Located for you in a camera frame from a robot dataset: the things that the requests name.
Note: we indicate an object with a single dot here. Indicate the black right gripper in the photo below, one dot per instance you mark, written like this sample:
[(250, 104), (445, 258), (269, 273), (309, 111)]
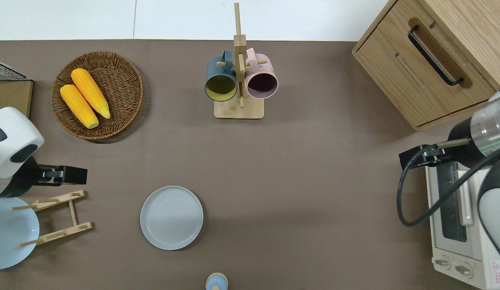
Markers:
[(437, 155)]

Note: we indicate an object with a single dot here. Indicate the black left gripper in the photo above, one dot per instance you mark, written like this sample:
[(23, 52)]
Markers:
[(52, 175)]

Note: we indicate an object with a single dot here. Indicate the gray plate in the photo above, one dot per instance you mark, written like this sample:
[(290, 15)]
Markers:
[(171, 217)]

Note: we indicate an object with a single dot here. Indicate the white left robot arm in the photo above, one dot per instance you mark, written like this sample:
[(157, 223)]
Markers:
[(12, 137)]

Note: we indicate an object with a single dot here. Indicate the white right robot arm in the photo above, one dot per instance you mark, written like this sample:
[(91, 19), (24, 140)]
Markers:
[(491, 125)]

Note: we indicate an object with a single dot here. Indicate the low wooden plate rack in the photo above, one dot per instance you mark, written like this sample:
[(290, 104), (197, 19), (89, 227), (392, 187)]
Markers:
[(72, 213)]

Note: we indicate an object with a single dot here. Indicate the light blue plate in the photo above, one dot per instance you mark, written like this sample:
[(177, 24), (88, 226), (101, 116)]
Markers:
[(12, 233)]

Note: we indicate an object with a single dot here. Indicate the yellow corn cob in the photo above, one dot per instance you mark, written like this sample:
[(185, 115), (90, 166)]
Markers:
[(90, 92), (78, 105)]

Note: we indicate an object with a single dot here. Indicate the wooden cabinet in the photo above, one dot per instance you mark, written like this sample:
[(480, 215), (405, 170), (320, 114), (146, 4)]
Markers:
[(395, 68)]

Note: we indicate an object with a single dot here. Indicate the wooden board lid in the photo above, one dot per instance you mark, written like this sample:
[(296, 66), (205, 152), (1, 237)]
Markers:
[(12, 96)]

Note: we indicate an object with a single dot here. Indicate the round brown wicker basket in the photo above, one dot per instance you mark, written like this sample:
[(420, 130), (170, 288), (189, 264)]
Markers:
[(121, 80)]

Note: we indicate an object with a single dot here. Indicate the white toaster oven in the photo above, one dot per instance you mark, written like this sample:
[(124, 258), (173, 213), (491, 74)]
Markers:
[(447, 257)]

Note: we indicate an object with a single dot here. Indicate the pink mug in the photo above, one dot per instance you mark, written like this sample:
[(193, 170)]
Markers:
[(266, 70)]

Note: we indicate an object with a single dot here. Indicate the teal mug yellow inside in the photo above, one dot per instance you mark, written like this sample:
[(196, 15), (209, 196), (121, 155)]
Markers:
[(217, 72)]

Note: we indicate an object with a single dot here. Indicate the wooden mug tree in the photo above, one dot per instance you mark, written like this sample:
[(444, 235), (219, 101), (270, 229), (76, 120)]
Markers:
[(239, 110)]

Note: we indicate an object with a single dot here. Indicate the blue knob wooden base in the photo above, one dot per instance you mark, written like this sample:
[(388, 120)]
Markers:
[(216, 283)]

